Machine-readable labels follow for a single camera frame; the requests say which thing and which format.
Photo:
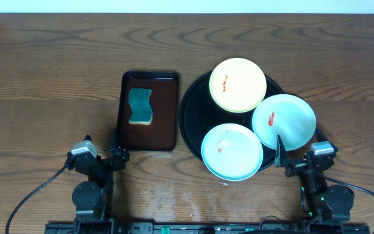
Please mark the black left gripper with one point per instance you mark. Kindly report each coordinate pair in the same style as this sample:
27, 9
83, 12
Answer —
104, 163

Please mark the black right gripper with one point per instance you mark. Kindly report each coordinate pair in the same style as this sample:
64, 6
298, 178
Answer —
282, 160

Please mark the green yellow sponge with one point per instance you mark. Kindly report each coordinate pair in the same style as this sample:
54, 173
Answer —
142, 112

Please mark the yellow plate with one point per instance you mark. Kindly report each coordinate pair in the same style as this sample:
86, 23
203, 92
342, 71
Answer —
237, 85

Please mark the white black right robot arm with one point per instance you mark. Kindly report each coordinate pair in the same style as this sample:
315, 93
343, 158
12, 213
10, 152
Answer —
328, 206

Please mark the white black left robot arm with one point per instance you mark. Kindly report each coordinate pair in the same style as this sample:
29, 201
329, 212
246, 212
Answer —
93, 197

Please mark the black rectangular tray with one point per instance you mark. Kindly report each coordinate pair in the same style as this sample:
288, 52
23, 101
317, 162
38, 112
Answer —
160, 135

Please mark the black round tray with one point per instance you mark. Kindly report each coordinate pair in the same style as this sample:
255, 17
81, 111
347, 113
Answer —
199, 113

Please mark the light green plate right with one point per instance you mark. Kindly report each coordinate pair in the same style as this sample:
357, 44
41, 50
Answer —
287, 116

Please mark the light blue plate front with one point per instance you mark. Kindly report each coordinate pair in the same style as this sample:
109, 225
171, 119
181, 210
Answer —
232, 152

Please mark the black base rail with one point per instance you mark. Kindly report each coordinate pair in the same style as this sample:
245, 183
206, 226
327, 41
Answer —
149, 228

